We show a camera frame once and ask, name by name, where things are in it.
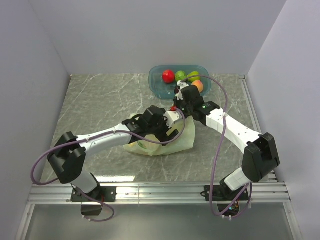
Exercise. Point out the teal plastic container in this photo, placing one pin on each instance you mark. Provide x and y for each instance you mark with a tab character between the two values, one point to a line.
167	91

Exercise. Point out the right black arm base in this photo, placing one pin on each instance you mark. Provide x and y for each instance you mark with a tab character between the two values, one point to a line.
230	204

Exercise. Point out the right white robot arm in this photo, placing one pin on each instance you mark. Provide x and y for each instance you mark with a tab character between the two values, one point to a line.
260	154

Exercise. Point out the orange peach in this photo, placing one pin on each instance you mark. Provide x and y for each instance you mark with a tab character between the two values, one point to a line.
199	85

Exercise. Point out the aluminium rail frame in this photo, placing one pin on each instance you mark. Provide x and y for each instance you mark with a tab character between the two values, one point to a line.
158	198

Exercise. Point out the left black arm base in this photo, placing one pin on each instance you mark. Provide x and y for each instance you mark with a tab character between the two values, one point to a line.
92	203

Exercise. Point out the red apple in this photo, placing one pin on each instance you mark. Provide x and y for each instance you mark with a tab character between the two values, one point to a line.
168	76

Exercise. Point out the pale green plastic bag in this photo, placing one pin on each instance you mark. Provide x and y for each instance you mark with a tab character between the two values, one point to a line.
183	143

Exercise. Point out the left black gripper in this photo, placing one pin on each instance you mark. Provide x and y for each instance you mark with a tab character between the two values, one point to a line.
163	136

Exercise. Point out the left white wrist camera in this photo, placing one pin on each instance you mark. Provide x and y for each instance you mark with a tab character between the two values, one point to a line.
172	116

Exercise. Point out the green pear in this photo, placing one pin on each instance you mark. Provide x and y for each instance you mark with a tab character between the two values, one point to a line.
193	76

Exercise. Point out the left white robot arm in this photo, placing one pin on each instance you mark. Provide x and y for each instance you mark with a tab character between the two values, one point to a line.
70	152

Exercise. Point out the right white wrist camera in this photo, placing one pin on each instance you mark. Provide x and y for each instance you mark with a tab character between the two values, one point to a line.
178	89

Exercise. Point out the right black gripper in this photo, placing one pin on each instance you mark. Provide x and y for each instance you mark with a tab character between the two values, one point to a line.
176	102

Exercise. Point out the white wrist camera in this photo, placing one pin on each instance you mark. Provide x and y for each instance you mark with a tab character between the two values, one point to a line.
172	116
178	89

